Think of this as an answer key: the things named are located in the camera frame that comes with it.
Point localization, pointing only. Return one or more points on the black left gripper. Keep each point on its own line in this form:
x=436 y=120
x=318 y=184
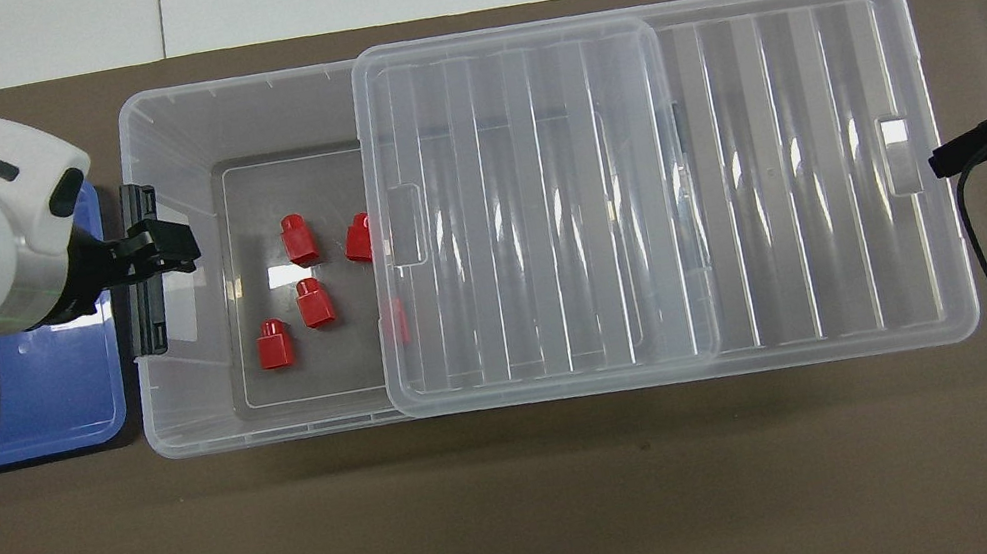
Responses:
x=83 y=278

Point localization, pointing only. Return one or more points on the red block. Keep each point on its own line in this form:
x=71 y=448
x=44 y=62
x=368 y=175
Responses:
x=275 y=348
x=316 y=305
x=358 y=240
x=398 y=322
x=300 y=242

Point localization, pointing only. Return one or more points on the clear ribbed box lid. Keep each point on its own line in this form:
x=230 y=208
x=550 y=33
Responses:
x=788 y=164

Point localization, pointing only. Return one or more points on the clear plastic storage box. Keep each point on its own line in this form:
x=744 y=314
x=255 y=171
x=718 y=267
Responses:
x=191 y=401

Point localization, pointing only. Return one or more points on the blue plastic tray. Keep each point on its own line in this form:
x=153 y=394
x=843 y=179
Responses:
x=57 y=394

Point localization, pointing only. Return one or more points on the brown paper table mat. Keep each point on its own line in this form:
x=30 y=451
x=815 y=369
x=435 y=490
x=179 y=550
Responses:
x=535 y=513

